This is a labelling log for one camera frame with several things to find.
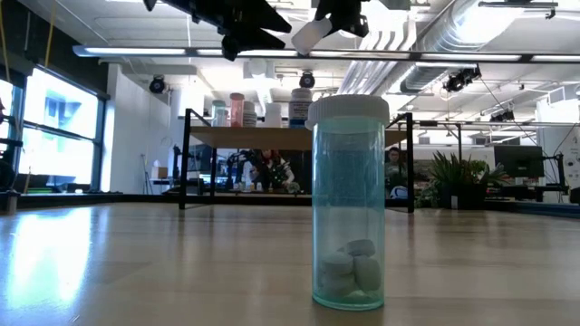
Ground silver ventilation duct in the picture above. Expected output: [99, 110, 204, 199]
[343, 0, 504, 94]

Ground yellow hanging strap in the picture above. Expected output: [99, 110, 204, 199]
[43, 0, 58, 69]
[0, 0, 11, 85]

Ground dark background desk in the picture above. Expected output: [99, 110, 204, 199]
[487, 183, 571, 203]

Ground black computer monitor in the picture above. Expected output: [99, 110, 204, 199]
[493, 144, 546, 178]

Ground wooden shelf black metal legs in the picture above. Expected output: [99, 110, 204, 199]
[179, 108, 416, 214]

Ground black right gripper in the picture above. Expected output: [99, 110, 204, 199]
[314, 0, 411, 39]

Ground black ceiling track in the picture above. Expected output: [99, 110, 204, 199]
[478, 0, 559, 20]

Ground round white labelled medicine bottle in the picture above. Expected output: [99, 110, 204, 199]
[243, 100, 258, 128]

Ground black ceiling camera rig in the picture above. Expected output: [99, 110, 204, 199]
[441, 66, 482, 94]

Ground teal pill bottle white cap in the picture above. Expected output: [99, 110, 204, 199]
[304, 93, 391, 312]
[211, 99, 227, 128]

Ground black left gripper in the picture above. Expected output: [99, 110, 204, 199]
[143, 0, 293, 62]

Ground large window dark frame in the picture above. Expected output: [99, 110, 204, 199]
[0, 62, 110, 194]

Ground green potted plant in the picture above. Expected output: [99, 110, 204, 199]
[414, 151, 511, 210]

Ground long ceiling light bar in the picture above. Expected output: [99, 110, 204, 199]
[307, 49, 580, 64]
[72, 44, 300, 59]

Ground black ceiling device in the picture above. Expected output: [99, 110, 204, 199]
[488, 108, 516, 123]

